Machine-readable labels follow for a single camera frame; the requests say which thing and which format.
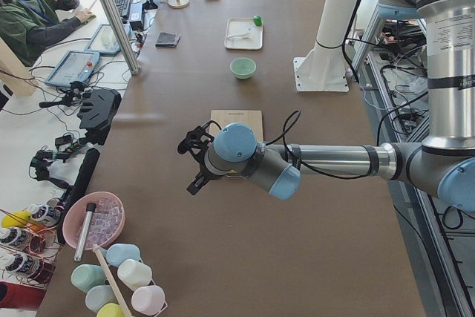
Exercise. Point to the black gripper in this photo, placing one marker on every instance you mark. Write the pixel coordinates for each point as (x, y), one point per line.
(200, 175)

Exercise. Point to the white ceramic spoon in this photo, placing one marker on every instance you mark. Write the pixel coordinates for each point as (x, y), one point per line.
(239, 36)

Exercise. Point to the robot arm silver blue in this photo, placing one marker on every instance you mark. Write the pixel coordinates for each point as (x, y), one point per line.
(441, 165)

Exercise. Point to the pink bowl with ice cubes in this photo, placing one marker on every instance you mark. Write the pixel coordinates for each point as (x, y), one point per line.
(107, 222)

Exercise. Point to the mint green bowl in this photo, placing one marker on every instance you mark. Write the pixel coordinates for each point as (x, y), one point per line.
(243, 67)

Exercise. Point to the wooden cutting board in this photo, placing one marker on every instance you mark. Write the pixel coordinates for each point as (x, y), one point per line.
(241, 120)

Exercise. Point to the light blue cup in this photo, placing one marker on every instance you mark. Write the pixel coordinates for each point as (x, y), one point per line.
(117, 253)

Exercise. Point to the silver metal tube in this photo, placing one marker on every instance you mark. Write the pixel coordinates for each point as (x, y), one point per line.
(90, 209)

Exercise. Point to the white cup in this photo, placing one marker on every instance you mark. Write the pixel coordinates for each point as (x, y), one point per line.
(134, 274)

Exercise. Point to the black long bar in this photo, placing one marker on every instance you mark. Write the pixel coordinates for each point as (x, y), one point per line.
(78, 189)

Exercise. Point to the wooden cup rack stick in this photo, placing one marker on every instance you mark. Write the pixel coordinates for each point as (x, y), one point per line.
(111, 280)

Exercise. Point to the pink cup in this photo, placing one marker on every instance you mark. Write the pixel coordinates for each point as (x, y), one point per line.
(149, 300)

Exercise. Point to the grey folded cloth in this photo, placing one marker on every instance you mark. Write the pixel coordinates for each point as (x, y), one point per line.
(167, 40)

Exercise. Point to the mint green cup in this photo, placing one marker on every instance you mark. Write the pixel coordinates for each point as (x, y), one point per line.
(86, 276)

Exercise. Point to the white rectangular tray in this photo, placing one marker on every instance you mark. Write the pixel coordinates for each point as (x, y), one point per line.
(243, 25)

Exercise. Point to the pale blue grey cup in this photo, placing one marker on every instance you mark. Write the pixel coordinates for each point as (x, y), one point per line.
(98, 296)

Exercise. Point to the yellow cup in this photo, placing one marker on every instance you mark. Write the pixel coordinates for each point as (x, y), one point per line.
(110, 310)

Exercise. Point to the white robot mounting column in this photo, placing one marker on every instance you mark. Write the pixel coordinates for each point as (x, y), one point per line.
(323, 69)

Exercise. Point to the blue teach pendant far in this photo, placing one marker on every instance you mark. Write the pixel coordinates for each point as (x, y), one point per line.
(104, 41)

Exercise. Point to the blue teach pendant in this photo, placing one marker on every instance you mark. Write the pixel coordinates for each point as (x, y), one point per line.
(75, 66)
(104, 41)

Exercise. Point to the blue teach pendant near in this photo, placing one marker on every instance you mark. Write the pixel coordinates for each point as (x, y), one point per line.
(75, 66)

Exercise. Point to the green round toy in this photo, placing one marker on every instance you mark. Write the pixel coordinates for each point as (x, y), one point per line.
(257, 21)

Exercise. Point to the yellow lemon toy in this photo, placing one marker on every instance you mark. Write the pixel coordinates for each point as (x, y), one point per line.
(16, 219)

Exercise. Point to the person in green jacket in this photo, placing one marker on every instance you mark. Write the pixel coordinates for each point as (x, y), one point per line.
(29, 27)

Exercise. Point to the black plastic bracket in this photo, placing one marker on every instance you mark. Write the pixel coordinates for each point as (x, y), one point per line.
(99, 107)

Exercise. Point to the aluminium frame post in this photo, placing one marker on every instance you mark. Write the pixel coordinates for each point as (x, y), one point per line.
(116, 25)

